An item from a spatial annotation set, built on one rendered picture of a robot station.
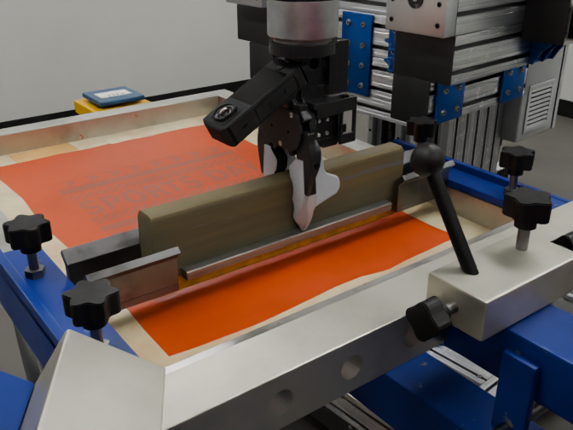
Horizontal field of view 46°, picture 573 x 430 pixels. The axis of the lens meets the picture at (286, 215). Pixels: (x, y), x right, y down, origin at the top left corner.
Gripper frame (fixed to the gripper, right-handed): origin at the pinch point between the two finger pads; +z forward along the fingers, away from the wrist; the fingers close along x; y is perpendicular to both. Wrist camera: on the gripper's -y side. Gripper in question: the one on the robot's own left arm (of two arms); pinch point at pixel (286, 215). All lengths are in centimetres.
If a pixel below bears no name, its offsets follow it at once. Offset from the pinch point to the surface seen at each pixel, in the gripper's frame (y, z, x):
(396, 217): 18.1, 5.3, -0.5
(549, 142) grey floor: 321, 101, 159
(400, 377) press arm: -2.3, 8.8, -21.6
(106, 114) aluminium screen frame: 2, 2, 57
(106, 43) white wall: 129, 51, 367
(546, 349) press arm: -2.9, -3.2, -35.9
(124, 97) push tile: 13, 4, 73
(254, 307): -9.6, 5.3, -7.2
